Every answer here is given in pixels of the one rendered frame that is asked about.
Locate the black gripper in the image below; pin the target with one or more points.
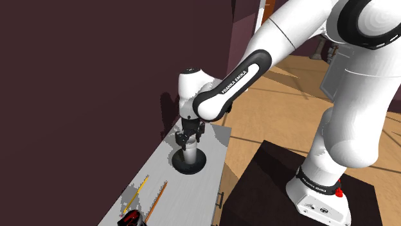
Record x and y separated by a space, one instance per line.
189 124

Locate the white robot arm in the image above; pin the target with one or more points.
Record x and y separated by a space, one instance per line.
354 103

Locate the white cylindrical cup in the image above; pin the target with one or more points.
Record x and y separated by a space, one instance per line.
190 153

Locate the black round plate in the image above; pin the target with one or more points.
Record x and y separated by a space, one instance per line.
180 164

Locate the grey topped drawer cabinet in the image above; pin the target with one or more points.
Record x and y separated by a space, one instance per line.
191 197

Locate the orange pencil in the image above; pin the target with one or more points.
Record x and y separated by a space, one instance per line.
156 200

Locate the yellow pencil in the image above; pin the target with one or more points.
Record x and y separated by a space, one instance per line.
137 193

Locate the dark robot stand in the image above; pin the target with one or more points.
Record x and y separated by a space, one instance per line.
266 187

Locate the black and red object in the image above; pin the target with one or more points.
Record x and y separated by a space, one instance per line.
131 219

